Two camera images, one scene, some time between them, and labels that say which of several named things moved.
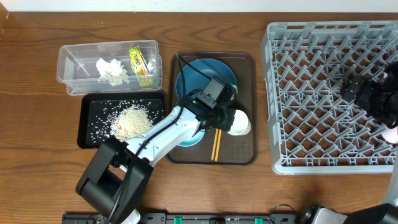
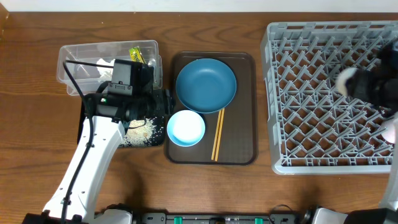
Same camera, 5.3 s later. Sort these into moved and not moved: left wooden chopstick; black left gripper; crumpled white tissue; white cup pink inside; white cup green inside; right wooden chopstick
Moved: white cup green inside; black left gripper
Not moved: right wooden chopstick; crumpled white tissue; white cup pink inside; left wooden chopstick
